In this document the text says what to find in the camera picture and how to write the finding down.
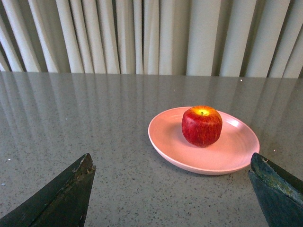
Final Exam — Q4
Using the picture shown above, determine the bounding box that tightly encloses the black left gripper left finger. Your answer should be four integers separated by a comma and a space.
0, 153, 96, 227

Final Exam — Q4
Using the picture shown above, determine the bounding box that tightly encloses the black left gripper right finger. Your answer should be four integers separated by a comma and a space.
248, 153, 303, 227

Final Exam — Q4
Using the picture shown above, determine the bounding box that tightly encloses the pink plate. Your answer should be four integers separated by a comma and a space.
148, 107, 260, 175

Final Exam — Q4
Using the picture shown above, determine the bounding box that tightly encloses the red apple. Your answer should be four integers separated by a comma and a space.
181, 105, 223, 148

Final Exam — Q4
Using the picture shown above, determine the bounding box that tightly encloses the white pleated curtain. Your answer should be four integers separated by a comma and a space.
0, 0, 303, 78

